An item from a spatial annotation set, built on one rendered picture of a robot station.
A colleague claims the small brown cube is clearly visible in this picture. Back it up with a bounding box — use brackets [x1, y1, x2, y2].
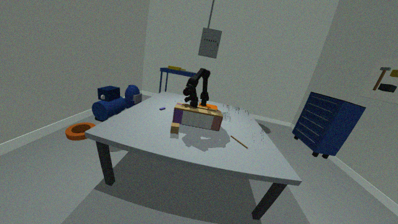
[170, 123, 179, 134]

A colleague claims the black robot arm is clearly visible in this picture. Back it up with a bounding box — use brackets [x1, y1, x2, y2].
[183, 68, 211, 106]

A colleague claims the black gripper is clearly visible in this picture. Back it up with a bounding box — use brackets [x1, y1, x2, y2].
[190, 93, 198, 108]

